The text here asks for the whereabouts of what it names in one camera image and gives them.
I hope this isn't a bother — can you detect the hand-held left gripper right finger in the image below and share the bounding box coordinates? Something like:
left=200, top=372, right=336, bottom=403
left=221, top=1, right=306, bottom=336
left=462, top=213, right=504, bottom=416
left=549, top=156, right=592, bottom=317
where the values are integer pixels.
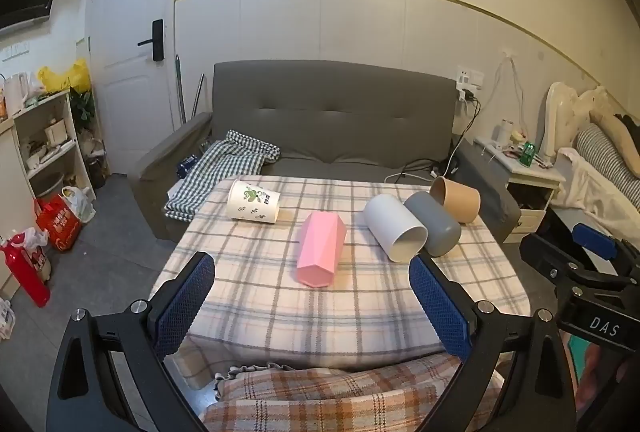
left=408, top=255, right=579, bottom=432

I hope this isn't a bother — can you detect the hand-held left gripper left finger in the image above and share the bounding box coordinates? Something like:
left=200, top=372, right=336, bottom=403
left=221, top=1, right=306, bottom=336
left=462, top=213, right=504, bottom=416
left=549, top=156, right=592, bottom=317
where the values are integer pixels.
left=46, top=251, right=217, bottom=432

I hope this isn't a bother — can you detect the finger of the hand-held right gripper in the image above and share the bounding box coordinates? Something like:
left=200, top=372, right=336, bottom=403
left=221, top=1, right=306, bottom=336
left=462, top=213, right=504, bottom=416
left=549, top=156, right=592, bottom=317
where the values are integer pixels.
left=572, top=222, right=640, bottom=280
left=519, top=232, right=636, bottom=298

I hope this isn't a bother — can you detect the pink faceted cup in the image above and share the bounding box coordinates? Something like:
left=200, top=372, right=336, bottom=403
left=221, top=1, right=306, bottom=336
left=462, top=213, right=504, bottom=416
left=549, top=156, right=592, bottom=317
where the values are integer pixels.
left=296, top=211, right=348, bottom=289

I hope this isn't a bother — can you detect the grey cup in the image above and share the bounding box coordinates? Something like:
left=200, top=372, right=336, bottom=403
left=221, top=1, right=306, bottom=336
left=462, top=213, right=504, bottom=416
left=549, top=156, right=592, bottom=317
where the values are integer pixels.
left=403, top=191, right=462, bottom=258

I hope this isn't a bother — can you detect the plain white cup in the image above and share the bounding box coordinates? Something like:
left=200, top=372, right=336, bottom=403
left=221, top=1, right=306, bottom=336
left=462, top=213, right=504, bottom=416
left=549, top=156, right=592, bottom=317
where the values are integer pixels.
left=362, top=193, right=429, bottom=263

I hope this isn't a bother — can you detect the tan cup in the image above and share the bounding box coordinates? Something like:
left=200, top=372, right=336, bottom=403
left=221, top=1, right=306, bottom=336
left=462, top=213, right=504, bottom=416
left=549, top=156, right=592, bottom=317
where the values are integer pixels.
left=429, top=175, right=482, bottom=225

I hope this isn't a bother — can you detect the white cup with green print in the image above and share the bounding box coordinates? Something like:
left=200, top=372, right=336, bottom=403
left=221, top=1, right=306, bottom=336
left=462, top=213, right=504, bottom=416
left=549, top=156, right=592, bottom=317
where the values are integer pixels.
left=226, top=179, right=282, bottom=224

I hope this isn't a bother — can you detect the person's right hand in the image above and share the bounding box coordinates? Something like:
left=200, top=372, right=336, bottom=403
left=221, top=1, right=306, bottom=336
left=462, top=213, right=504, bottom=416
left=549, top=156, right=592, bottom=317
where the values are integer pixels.
left=575, top=343, right=633, bottom=419

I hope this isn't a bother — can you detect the white bed sheet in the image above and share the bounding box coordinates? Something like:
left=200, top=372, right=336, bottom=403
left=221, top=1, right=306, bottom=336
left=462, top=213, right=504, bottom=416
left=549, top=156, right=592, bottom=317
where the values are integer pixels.
left=554, top=146, right=640, bottom=219

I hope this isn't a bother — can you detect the white nightstand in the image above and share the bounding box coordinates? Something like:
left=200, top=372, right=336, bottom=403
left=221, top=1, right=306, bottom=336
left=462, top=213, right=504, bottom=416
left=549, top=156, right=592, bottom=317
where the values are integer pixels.
left=474, top=136, right=567, bottom=244

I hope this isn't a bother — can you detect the checked tablecloth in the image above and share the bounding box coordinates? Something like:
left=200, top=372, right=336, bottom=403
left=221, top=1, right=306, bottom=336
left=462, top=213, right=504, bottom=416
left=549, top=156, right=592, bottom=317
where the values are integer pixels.
left=149, top=175, right=532, bottom=372

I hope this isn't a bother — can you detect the striped pillow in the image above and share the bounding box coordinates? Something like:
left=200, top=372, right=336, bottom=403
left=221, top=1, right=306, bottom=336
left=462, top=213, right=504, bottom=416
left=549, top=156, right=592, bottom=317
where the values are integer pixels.
left=574, top=122, right=640, bottom=194

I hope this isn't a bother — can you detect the white bottle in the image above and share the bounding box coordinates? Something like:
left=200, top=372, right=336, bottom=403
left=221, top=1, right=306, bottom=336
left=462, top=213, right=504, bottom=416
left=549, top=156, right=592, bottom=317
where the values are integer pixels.
left=497, top=119, right=516, bottom=149

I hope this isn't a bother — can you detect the cream bed headboard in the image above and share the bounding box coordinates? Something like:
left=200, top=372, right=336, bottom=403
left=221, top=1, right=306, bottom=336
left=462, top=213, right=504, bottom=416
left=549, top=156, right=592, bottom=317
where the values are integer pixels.
left=542, top=81, right=622, bottom=164

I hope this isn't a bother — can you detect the orange plaid blanket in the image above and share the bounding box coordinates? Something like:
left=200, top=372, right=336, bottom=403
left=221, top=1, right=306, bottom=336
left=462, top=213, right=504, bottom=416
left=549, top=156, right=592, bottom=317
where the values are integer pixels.
left=202, top=352, right=507, bottom=432

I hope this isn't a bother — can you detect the small blue object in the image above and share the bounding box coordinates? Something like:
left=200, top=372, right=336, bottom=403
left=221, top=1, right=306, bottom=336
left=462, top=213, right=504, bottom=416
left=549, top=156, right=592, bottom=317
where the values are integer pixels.
left=175, top=154, right=202, bottom=179

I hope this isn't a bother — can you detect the white plastic bag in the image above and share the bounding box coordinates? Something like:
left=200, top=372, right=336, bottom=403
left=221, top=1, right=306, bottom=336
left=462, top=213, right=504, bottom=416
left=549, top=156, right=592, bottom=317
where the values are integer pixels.
left=61, top=185, right=97, bottom=224

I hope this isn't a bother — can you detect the green checked cloth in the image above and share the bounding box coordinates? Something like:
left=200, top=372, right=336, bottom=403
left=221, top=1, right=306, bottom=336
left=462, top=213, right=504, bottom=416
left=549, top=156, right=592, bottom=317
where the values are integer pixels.
left=164, top=129, right=282, bottom=223

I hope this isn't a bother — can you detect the red shopping bag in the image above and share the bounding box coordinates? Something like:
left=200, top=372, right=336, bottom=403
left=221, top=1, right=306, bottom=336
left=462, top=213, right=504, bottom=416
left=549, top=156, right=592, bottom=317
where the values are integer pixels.
left=35, top=193, right=83, bottom=253

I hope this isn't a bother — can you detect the red canister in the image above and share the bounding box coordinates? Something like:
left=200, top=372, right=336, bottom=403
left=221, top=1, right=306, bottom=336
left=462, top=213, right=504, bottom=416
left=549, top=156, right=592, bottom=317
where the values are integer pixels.
left=0, top=232, right=52, bottom=309

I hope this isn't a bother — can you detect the white shelf unit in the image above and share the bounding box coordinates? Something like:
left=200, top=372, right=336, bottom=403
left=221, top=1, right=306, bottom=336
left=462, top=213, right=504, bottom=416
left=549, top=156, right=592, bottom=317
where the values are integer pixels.
left=9, top=90, right=95, bottom=214

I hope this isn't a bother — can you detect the grey stick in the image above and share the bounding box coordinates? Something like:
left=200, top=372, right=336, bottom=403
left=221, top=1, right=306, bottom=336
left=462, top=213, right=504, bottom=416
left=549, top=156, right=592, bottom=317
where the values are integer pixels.
left=191, top=73, right=206, bottom=121

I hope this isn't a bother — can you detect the white door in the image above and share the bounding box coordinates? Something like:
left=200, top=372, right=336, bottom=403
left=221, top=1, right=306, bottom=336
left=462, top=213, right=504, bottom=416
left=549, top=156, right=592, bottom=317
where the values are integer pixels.
left=84, top=0, right=190, bottom=176

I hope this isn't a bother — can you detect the green potted plant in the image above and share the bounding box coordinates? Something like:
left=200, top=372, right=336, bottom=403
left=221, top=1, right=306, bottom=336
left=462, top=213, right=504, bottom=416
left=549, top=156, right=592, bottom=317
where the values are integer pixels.
left=70, top=88, right=110, bottom=165

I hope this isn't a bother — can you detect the grey sofa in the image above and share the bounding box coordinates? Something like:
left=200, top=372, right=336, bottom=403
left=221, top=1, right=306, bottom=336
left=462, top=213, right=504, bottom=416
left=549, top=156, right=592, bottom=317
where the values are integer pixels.
left=126, top=60, right=522, bottom=244

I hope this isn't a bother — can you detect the yellow plastic bag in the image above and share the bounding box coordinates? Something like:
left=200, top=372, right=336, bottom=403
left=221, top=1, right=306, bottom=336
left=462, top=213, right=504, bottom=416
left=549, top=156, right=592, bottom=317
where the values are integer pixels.
left=37, top=58, right=92, bottom=94

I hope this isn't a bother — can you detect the white kettle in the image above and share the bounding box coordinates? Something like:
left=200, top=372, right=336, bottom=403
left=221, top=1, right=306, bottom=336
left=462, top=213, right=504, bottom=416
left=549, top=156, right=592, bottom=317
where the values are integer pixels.
left=4, top=72, right=32, bottom=115

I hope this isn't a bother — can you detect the white charging cable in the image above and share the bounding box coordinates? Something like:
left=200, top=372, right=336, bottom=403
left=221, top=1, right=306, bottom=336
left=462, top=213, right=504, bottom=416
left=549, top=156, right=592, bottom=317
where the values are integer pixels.
left=384, top=109, right=477, bottom=185

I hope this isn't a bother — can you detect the white hanging wall cable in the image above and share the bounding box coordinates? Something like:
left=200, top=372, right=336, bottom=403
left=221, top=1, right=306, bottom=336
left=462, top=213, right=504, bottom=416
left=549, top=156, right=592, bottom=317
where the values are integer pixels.
left=492, top=52, right=532, bottom=135

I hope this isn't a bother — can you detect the white wall outlet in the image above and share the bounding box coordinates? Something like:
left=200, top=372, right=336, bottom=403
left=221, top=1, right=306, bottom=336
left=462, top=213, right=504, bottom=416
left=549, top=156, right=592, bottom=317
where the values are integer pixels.
left=454, top=68, right=485, bottom=90

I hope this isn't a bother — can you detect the green mop handle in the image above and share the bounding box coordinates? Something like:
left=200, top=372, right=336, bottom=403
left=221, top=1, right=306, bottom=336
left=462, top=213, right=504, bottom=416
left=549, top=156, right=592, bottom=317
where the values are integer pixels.
left=173, top=54, right=187, bottom=124

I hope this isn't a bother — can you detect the black door lock handle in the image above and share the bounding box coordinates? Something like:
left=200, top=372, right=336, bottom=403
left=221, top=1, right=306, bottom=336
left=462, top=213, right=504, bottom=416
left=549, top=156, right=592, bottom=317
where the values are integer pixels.
left=137, top=19, right=165, bottom=62

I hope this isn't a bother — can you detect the white wall switch panel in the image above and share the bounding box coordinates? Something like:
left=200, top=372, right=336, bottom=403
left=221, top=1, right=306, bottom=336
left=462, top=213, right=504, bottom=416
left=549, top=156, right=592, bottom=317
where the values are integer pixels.
left=0, top=41, right=32, bottom=62

